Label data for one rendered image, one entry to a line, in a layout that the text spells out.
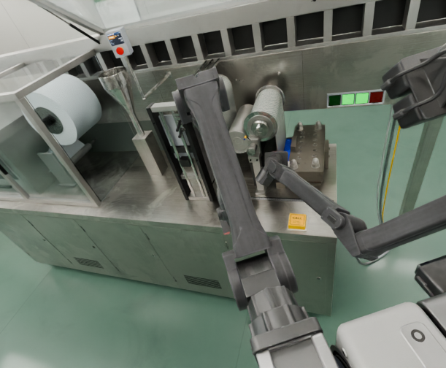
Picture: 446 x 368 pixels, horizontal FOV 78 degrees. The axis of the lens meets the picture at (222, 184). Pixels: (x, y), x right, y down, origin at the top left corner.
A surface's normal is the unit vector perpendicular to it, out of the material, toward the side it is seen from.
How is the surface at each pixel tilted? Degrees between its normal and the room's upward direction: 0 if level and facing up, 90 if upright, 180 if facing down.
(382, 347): 0
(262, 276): 0
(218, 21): 90
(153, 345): 0
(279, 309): 11
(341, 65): 90
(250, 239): 44
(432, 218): 49
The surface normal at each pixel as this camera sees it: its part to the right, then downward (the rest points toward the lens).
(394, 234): -0.85, -0.22
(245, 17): -0.28, 0.67
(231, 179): -0.01, -0.11
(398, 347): -0.22, -0.74
